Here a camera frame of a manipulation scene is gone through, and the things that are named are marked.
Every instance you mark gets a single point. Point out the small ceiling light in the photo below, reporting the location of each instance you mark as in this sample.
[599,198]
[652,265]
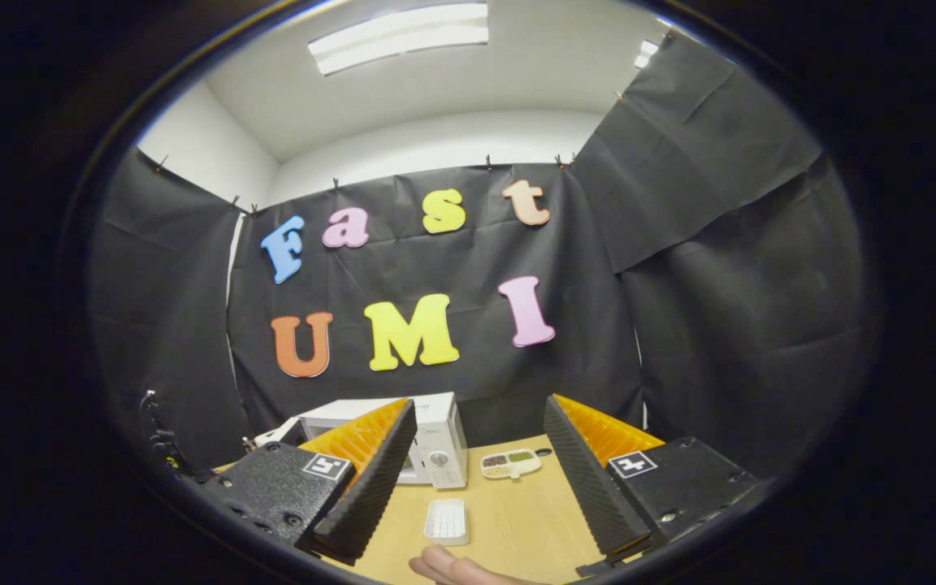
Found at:
[645,54]

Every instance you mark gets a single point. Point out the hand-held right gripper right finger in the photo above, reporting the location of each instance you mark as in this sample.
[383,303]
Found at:
[590,479]

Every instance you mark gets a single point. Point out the white rectangular dish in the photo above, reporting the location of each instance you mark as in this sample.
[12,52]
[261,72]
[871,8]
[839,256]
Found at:
[446,522]

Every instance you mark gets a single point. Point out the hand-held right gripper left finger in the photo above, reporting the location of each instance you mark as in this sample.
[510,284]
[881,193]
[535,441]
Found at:
[374,479]

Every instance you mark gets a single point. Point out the white divided condiment dish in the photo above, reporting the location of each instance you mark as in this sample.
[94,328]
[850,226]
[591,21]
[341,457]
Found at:
[510,464]

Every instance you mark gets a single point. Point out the white microwave oven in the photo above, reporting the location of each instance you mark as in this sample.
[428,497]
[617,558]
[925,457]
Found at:
[435,426]

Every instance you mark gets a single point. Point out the long ceiling light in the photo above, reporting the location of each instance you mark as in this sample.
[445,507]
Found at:
[399,39]

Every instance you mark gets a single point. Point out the black backdrop cloth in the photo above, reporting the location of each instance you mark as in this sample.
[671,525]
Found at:
[720,325]

